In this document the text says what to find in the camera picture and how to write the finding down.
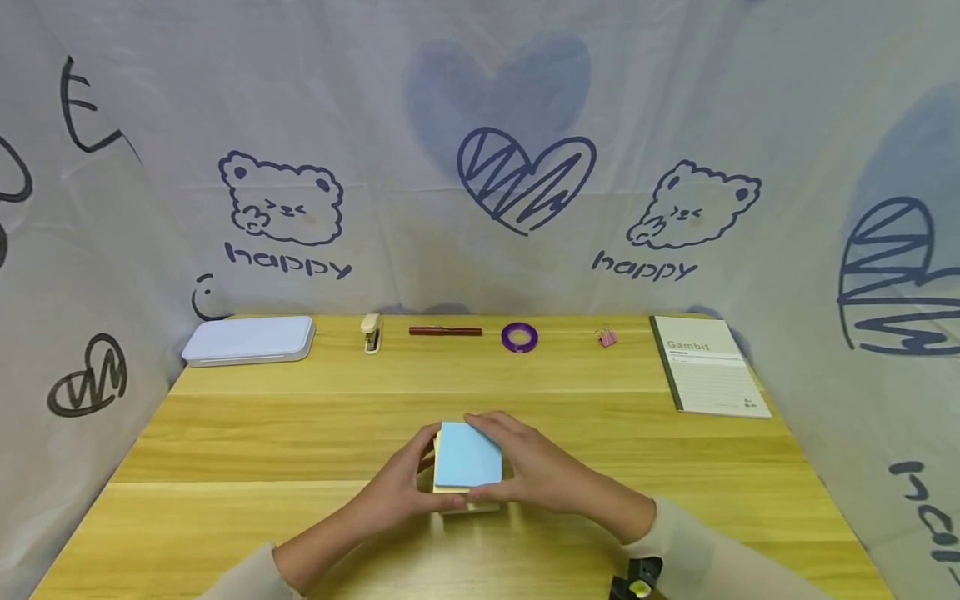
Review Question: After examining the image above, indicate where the person's right hand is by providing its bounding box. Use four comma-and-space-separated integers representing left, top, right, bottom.
463, 411, 616, 529

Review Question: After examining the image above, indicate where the person's left hand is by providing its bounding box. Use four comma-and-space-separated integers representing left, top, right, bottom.
346, 422, 468, 539

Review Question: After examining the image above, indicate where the blue and yellow note pad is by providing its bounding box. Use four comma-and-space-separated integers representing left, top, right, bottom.
432, 421, 505, 515

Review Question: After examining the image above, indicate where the person's right forearm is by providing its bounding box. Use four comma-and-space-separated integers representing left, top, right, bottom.
600, 487, 833, 600

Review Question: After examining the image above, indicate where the person's left forearm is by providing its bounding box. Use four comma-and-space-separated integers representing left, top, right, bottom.
196, 503, 370, 600

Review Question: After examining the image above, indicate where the purple ribbon roll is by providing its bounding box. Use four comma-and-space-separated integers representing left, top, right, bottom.
501, 322, 540, 353

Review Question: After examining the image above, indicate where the black wrist band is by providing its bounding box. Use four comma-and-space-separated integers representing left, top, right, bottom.
608, 557, 664, 600

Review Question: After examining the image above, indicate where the white flat case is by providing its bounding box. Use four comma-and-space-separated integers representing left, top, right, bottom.
181, 315, 316, 368

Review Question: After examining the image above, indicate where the white green-spined notebook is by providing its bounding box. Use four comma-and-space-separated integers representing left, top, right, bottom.
649, 315, 773, 419

